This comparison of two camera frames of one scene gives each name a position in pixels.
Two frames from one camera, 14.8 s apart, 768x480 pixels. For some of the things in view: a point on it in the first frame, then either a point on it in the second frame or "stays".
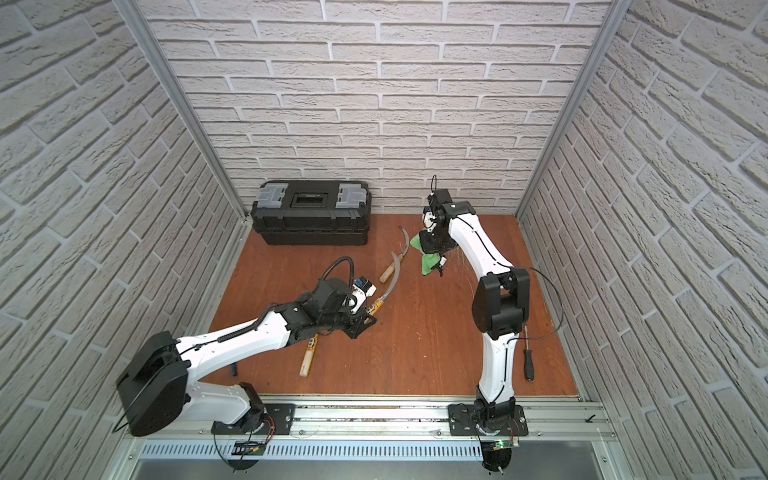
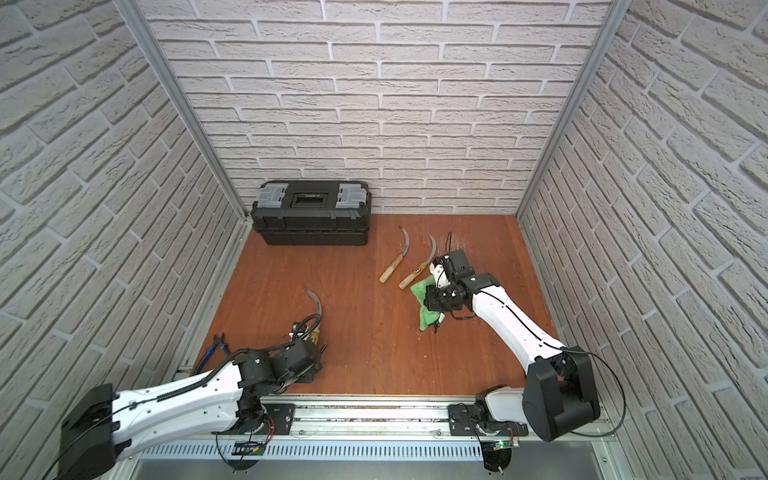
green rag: [428, 260] -> [426, 315]
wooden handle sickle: [390, 268] stays
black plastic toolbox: [312, 212] stays
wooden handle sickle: [377, 305] -> [420, 268]
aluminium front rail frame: [382, 438] stays
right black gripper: [427, 245] -> [432, 301]
